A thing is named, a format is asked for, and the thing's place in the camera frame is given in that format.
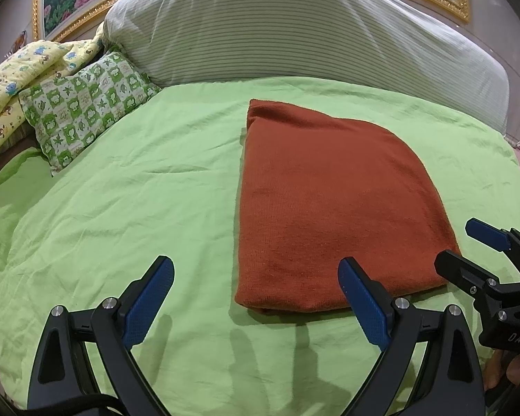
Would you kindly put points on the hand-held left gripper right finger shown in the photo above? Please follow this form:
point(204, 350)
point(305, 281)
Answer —
point(364, 303)

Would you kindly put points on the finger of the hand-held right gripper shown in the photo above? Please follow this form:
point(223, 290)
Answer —
point(485, 232)
point(459, 268)

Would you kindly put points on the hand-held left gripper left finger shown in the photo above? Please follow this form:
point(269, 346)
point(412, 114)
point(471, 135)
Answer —
point(149, 299)

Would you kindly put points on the orange knit sweater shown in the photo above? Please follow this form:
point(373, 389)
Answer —
point(329, 203)

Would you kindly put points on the person's right hand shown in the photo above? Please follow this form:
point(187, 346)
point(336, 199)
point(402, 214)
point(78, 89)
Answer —
point(518, 368)

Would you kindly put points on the light green bed sheet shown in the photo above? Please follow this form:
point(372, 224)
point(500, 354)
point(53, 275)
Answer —
point(134, 203)

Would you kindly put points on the green checkered pillow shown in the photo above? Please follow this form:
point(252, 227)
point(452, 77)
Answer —
point(86, 108)

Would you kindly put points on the yellow printed blanket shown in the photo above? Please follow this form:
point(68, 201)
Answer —
point(26, 69)

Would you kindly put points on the white striped pillow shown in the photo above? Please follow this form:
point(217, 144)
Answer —
point(307, 30)

